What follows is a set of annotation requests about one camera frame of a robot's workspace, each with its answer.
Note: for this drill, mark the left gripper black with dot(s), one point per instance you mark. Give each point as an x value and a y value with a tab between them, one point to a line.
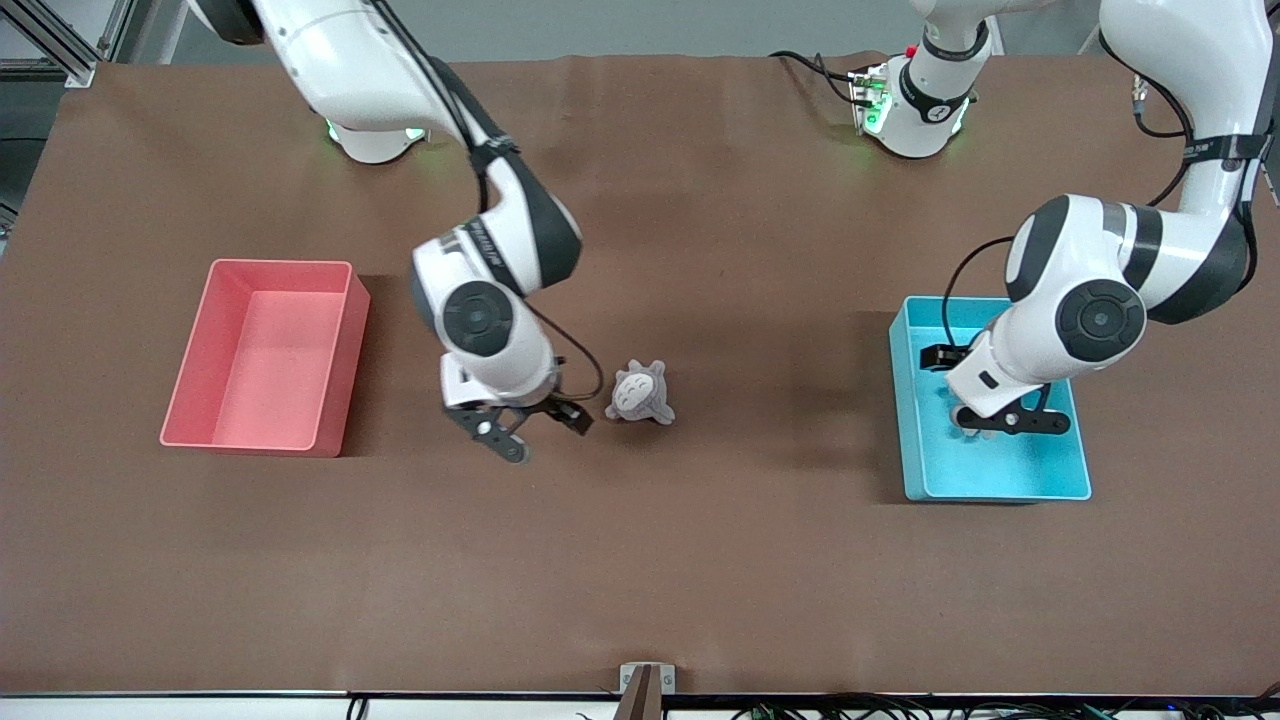
941	357

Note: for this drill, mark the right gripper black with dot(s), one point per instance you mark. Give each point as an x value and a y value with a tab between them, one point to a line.
549	406

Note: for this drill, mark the grey plush toy white belly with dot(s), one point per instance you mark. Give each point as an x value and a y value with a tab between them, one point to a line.
638	395

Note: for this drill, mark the plain grey plush toy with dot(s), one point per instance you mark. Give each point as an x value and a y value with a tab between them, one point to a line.
968	431

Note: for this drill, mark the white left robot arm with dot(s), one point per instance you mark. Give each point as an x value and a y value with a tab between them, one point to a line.
1060	260

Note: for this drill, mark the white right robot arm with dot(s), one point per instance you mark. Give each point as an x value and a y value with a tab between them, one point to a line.
350	60

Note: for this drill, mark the blue plastic box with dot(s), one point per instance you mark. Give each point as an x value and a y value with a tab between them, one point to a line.
1000	470

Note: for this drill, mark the pink plastic box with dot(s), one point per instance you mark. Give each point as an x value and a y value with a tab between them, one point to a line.
270	380

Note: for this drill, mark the brown table mat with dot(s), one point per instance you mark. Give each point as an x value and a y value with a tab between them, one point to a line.
640	560

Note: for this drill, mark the white table edge strip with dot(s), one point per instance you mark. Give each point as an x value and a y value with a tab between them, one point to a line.
150	708

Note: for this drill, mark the grey metal bracket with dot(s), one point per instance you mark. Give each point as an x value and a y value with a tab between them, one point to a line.
630	675

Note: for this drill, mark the brown camera post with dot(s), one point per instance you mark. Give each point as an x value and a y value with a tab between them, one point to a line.
640	700

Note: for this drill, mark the aluminium frame post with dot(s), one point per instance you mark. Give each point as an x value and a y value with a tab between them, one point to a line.
118	25

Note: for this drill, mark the aluminium frame profile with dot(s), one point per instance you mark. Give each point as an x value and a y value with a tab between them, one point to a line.
60	50

